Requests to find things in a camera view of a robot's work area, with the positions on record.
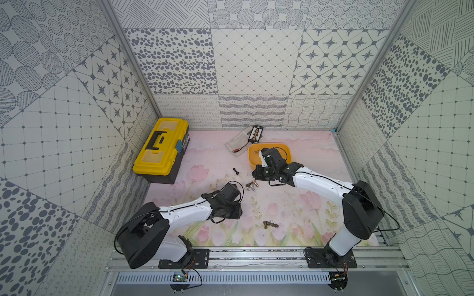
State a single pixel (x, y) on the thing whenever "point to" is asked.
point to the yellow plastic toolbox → (158, 160)
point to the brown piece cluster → (248, 184)
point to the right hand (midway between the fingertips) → (255, 173)
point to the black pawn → (237, 172)
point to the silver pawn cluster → (252, 186)
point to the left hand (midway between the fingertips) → (242, 209)
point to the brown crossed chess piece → (266, 224)
